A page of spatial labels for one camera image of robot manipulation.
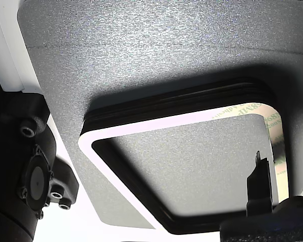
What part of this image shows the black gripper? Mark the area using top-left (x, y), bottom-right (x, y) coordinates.
top-left (219, 150), bottom-right (303, 242)

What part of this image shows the black frame with adhesive liner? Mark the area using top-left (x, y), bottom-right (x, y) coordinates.
top-left (80, 87), bottom-right (285, 235)
top-left (82, 84), bottom-right (281, 235)
top-left (84, 80), bottom-right (278, 235)
top-left (77, 102), bottom-right (289, 231)

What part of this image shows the black six-joint robot arm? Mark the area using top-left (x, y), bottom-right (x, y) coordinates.
top-left (0, 74), bottom-right (80, 242)

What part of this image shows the gray textured base plate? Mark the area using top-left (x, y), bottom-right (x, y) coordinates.
top-left (17, 0), bottom-right (303, 230)

